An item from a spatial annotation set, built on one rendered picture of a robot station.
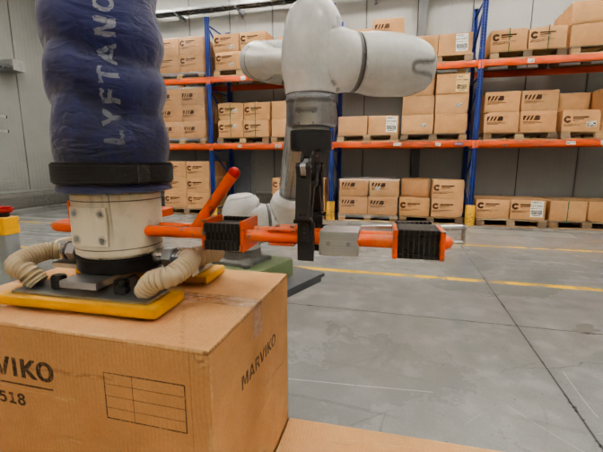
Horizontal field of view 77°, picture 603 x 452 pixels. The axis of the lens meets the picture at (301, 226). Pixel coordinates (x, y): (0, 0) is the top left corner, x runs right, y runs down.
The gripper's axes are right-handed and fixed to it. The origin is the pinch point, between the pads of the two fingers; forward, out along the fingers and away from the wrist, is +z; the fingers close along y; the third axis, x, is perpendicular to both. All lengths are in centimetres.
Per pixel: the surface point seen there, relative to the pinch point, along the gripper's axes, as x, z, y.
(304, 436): -4, 53, -13
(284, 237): -4.0, -1.1, 3.6
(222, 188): -16.9, -9.5, 1.7
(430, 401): 38, 108, -117
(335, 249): 5.2, 0.7, 3.5
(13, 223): -132, 10, -50
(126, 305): -29.5, 10.0, 14.7
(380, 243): 12.9, -0.8, 3.3
